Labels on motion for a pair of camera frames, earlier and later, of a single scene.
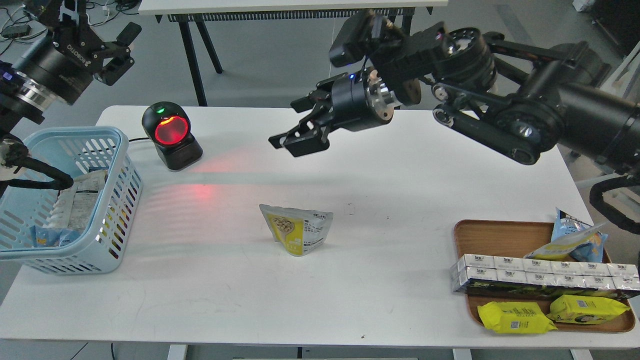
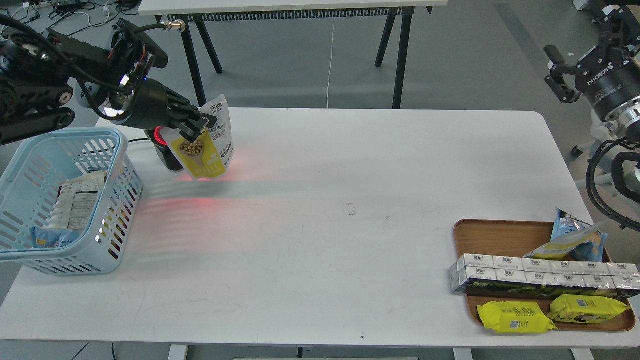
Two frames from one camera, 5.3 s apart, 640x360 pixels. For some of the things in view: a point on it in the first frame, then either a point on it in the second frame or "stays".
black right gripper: [61, 73] to [149, 108]
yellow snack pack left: [514, 317] stays
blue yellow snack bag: [572, 237] stays
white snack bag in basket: [75, 206] stays
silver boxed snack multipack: [492, 275] stays
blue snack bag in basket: [42, 237] stays
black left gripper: [359, 100] to [609, 76]
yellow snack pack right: [579, 309] stays
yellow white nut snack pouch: [301, 231] to [212, 154]
